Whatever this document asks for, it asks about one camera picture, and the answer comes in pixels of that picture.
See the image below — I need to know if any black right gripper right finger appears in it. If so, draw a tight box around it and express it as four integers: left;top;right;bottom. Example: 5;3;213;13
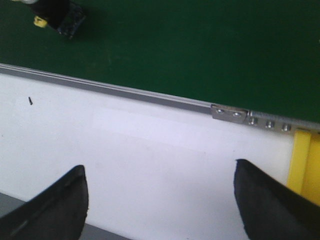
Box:
233;159;320;240

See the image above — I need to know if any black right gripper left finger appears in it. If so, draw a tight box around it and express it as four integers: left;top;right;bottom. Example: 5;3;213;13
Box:
0;165;89;240

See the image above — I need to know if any yellow mushroom push button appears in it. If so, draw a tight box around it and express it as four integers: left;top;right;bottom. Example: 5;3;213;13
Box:
17;0;87;40

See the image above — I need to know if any yellow plastic tray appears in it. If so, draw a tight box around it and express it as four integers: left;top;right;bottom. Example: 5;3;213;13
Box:
287;130;320;205

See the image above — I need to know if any green conveyor belt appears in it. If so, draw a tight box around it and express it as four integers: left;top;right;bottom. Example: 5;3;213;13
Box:
0;0;320;123

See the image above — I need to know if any steel conveyor support bracket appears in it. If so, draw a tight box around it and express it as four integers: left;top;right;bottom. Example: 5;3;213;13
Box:
211;104;248;124

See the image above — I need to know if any aluminium conveyor frame rail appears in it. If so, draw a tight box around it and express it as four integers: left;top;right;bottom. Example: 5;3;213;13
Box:
0;63;320;134

